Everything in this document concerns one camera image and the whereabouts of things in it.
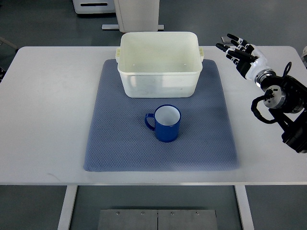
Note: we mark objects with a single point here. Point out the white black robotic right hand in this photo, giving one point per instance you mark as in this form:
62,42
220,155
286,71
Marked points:
247,58

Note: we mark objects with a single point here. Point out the blue enamel mug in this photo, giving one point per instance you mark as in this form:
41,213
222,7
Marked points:
164,122

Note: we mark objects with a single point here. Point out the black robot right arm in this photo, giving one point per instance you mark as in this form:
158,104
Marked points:
286,99

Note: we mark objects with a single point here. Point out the white plastic box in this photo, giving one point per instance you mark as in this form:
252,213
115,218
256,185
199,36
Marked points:
159,64

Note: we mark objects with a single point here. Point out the small grey floor plate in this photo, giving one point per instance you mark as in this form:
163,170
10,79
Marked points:
225,40

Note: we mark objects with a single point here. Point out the white object at right edge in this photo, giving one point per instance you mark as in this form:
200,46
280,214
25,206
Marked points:
304,55

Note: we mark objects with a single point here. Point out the right white table leg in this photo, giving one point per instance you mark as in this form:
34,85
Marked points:
244,208

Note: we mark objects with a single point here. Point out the white table leg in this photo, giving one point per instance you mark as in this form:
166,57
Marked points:
67,207
244,208

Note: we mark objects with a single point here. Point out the blue textured mat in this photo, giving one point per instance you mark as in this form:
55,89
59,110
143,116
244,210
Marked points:
119,140

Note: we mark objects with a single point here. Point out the white cabinet with slot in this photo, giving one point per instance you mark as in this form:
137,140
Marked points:
93,6

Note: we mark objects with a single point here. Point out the grey bar at left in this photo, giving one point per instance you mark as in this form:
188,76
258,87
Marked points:
10,44

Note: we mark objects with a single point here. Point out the left white table leg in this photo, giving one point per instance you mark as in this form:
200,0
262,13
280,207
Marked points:
67,207

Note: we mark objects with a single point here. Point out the white pedestal column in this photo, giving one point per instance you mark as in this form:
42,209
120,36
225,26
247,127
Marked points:
136,16

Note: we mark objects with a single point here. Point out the grey metal base plate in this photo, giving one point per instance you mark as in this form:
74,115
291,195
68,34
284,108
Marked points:
157,219

